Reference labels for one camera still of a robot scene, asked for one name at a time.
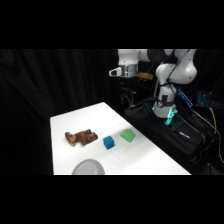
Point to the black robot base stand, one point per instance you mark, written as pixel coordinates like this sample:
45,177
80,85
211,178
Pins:
166,133

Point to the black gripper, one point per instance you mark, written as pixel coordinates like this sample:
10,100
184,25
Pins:
128,90

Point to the brown teddy bear toy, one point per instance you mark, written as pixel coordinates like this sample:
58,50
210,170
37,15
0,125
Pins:
81,137

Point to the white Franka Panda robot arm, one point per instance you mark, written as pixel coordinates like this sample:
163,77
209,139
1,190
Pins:
166,66

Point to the blue lit keyboard device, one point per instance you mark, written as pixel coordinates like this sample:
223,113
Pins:
200,99

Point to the green triangle block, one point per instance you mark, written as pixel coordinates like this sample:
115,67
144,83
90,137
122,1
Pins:
128,135

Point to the blue cube block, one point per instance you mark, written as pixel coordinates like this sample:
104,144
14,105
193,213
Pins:
109,142

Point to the tan cardboard object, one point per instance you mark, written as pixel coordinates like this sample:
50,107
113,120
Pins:
145,76

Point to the black curtain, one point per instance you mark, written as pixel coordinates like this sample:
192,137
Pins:
40,106

